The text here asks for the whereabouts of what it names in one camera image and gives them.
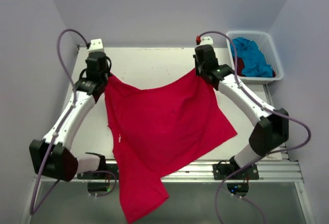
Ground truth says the pink red t shirt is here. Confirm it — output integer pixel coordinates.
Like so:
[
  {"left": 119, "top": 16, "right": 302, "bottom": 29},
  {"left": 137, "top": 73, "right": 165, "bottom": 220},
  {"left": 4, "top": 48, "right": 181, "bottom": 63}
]
[{"left": 104, "top": 70, "right": 236, "bottom": 223}]

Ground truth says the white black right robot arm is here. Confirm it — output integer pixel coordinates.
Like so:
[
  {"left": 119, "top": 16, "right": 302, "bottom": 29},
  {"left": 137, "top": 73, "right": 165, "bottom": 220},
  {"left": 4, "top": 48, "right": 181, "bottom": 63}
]
[{"left": 193, "top": 45, "right": 289, "bottom": 179}]

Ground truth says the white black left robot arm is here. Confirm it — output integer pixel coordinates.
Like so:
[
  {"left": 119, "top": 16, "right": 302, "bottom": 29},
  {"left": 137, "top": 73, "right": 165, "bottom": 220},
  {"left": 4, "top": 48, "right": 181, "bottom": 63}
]
[{"left": 29, "top": 51, "right": 111, "bottom": 182}]

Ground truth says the dark red t shirt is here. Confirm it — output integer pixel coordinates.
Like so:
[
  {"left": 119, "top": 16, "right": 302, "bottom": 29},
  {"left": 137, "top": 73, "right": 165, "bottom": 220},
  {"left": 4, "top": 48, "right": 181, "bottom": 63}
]
[{"left": 237, "top": 57, "right": 276, "bottom": 78}]

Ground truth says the blue t shirt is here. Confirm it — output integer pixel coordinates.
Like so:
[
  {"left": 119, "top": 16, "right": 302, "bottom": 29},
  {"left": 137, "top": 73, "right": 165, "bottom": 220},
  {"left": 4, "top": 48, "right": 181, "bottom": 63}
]
[{"left": 232, "top": 38, "right": 273, "bottom": 78}]

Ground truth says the white plastic laundry basket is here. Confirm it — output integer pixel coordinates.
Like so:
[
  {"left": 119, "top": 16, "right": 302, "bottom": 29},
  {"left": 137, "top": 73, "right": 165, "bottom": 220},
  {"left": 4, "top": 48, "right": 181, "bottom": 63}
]
[{"left": 227, "top": 30, "right": 283, "bottom": 85}]

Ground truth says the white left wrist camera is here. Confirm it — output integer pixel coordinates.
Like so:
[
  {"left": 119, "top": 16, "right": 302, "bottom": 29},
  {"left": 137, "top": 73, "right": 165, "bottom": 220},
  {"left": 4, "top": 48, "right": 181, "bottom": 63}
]
[{"left": 88, "top": 39, "right": 104, "bottom": 53}]

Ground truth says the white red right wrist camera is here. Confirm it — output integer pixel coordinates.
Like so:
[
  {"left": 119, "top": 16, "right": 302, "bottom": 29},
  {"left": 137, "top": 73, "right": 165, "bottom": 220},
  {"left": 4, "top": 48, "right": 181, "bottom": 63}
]
[{"left": 196, "top": 35, "right": 214, "bottom": 46}]

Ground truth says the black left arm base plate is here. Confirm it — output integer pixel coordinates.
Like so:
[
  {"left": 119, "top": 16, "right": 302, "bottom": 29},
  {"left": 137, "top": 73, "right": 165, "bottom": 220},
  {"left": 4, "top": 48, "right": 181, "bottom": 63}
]
[{"left": 77, "top": 163, "right": 119, "bottom": 180}]

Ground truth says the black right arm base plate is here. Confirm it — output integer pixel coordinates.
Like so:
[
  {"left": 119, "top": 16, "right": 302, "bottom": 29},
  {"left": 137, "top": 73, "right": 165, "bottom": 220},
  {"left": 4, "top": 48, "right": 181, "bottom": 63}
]
[{"left": 212, "top": 160, "right": 260, "bottom": 180}]

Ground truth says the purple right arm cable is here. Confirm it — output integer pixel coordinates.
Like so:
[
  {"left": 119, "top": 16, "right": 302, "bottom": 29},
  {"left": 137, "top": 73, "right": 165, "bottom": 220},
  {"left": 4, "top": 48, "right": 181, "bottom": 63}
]
[{"left": 199, "top": 30, "right": 312, "bottom": 224}]

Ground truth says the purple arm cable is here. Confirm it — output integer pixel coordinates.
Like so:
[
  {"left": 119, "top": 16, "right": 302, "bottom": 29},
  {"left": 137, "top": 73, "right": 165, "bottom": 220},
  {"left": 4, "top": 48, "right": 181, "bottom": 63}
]
[
  {"left": 29, "top": 29, "right": 118, "bottom": 216},
  {"left": 199, "top": 30, "right": 312, "bottom": 224}
]

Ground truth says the aluminium mounting rail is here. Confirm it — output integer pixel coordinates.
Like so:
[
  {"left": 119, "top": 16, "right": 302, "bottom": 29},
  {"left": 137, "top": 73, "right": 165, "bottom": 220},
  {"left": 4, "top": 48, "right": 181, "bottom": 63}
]
[{"left": 77, "top": 159, "right": 303, "bottom": 183}]

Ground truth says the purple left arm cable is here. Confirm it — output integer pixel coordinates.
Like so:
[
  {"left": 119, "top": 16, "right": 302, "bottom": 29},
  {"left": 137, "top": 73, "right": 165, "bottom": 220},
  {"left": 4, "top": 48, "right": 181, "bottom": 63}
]
[{"left": 29, "top": 29, "right": 118, "bottom": 216}]

